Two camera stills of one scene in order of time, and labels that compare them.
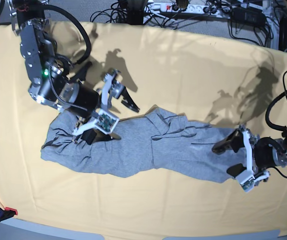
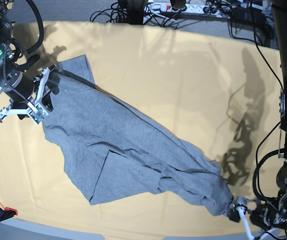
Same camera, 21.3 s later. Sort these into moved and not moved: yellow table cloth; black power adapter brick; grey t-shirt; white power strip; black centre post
Moved: grey t-shirt
Not moved: white power strip; black centre post; black power adapter brick; yellow table cloth
